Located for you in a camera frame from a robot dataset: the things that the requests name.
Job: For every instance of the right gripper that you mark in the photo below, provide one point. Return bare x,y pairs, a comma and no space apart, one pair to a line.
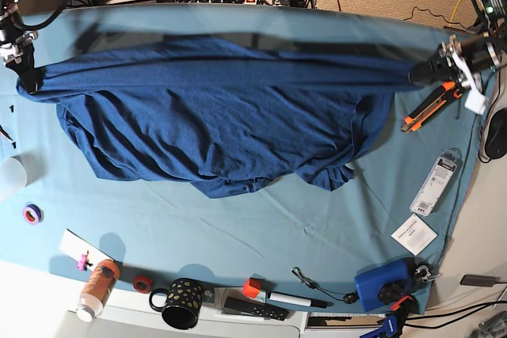
19,57

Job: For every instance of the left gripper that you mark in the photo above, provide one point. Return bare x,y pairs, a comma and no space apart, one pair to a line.
459,64

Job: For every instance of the blue t-shirt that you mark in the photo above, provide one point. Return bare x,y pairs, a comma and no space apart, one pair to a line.
224,118

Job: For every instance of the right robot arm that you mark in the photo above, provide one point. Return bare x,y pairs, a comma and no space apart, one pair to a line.
12,25

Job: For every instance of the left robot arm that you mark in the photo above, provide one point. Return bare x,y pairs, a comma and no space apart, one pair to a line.
491,18

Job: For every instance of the orange black utility knife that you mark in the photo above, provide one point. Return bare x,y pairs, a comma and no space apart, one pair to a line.
440,98

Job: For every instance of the translucent plastic cup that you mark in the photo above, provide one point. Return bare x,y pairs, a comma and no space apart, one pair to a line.
13,177

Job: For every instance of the black computer mouse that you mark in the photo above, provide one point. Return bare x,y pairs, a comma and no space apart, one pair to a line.
496,139

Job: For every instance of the clear plastic blister pack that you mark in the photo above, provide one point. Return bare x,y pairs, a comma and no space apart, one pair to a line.
434,185

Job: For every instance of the purple tape roll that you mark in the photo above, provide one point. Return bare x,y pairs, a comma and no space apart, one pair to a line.
32,214

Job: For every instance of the white paper leaflet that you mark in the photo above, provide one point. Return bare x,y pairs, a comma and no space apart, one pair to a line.
414,235

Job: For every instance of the teal table cloth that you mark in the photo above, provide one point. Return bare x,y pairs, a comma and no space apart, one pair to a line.
170,229

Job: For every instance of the pink clip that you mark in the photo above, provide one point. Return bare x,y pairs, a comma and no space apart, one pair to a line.
83,263

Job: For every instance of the black adapter right edge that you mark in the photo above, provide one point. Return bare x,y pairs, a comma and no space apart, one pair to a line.
470,280

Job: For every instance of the orange bottle white cap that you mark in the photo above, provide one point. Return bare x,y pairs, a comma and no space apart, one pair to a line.
97,290

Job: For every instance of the blue box with knob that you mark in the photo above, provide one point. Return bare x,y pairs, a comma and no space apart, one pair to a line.
385,285

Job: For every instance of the orange tape roll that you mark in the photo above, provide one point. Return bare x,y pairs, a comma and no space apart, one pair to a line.
142,284

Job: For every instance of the blue clamp bottom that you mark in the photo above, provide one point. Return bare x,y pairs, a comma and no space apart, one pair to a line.
392,325

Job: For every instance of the black yellow-dotted mug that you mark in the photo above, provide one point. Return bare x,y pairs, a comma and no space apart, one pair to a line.
181,308

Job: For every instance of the black marker pen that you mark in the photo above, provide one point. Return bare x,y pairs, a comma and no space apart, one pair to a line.
298,301

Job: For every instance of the orange cube block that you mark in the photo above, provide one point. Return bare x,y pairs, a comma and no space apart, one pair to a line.
252,288

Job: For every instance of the black dotted remote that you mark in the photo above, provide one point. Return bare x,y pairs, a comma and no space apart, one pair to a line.
257,310

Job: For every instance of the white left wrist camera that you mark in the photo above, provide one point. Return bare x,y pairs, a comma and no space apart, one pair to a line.
476,102

